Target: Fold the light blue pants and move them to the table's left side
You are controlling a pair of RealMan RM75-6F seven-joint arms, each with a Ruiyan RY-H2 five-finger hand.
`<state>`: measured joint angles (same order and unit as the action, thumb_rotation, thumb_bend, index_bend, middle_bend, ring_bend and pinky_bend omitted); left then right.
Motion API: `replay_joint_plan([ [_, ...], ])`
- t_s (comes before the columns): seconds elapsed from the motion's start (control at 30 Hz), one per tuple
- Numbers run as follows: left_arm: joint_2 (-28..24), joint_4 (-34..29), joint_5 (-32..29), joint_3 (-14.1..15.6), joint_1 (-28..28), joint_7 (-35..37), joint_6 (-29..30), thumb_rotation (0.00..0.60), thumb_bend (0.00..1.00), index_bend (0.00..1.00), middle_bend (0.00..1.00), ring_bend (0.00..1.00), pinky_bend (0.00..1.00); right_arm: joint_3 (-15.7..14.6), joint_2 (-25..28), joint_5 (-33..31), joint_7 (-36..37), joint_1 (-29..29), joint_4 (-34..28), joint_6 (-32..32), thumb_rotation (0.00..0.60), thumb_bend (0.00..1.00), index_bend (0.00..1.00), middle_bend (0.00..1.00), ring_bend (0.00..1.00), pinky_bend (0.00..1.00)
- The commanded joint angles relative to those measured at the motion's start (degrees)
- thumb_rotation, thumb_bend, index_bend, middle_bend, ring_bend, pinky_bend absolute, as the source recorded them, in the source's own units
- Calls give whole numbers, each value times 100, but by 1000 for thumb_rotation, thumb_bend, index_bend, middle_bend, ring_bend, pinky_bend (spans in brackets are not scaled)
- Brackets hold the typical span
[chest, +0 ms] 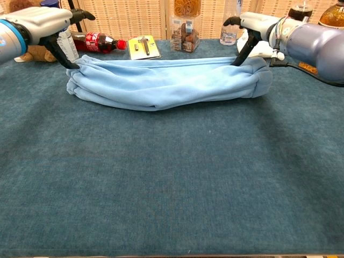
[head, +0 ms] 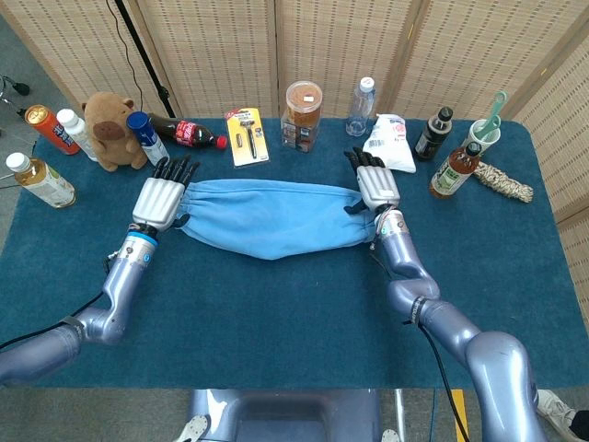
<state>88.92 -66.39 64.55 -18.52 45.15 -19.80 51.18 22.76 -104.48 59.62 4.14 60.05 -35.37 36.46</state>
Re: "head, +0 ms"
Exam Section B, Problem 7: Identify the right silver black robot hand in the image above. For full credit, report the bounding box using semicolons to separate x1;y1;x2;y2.
343;146;402;216

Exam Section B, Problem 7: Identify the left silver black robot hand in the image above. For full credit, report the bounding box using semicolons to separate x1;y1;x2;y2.
132;155;202;234

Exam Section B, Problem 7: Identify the blue cloth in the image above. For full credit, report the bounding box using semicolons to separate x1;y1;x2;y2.
177;178;383;262

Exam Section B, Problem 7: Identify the white powder bag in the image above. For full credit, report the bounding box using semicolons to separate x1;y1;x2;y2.
362;113;418;175

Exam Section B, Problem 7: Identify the blue-capped white spray can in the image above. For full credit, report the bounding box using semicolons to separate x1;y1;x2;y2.
126;111;170;168

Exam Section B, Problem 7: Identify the dark drink bottle black label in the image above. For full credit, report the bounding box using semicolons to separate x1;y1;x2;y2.
414;106;455;162

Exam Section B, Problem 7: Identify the amber tea bottle green label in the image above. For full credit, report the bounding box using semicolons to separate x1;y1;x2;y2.
430;141;483;200

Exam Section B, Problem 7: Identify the Coca-Cola bottle red cap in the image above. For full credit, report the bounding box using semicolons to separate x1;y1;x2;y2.
147;113;229;151

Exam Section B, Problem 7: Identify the clear empty water bottle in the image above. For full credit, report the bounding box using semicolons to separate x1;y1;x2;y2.
345;76;377;138

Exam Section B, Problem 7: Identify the brown capybara plush toy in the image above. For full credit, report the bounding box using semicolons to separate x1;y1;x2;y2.
81;91;149;172

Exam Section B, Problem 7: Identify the clear box of brown items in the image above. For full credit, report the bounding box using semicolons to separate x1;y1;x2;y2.
280;117;321;154

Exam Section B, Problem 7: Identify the clear jar of rubber bands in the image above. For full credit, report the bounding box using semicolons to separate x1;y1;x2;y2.
285;81;324;126

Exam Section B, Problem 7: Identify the white cup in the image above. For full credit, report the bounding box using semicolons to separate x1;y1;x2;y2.
467;118;502;157

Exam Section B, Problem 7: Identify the yellow razor blister pack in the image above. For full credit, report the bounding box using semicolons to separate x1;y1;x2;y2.
224;107;271;168

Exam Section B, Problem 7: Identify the pale tea bottle white cap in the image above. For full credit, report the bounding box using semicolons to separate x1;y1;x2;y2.
5;152;77;209

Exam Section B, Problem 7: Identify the orange drink can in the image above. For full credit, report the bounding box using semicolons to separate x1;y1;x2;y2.
24;104;82;157

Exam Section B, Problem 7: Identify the black tripod pole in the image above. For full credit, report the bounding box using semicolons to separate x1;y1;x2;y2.
112;0;179;119

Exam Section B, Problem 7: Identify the teal table mat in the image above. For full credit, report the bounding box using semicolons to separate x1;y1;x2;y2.
0;117;589;390

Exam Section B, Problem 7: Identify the black chair wheel base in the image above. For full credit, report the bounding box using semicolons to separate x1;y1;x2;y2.
0;76;31;116

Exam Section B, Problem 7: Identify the grey metal table leg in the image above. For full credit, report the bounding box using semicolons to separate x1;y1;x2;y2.
394;389;408;434

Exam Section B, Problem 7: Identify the blue-grey robot torso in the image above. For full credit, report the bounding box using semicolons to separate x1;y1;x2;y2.
174;389;401;442

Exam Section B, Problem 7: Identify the white sneaker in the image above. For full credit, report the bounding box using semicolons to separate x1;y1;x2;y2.
536;389;579;441

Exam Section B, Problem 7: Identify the black fabric garment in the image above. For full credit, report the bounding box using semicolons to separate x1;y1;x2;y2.
568;409;589;441

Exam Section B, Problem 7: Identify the striped woven rope bundle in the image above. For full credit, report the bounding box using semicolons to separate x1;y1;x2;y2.
473;160;535;204

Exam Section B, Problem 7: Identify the thin black hanging cable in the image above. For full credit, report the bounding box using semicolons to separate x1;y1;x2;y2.
104;0;144;114

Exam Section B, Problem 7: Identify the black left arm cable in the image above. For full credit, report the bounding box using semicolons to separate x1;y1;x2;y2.
0;289;107;351

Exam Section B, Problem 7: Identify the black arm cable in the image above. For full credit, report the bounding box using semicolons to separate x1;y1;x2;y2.
402;317;470;442
0;289;107;351

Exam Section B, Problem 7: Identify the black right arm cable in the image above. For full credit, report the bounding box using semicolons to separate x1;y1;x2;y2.
402;317;470;442

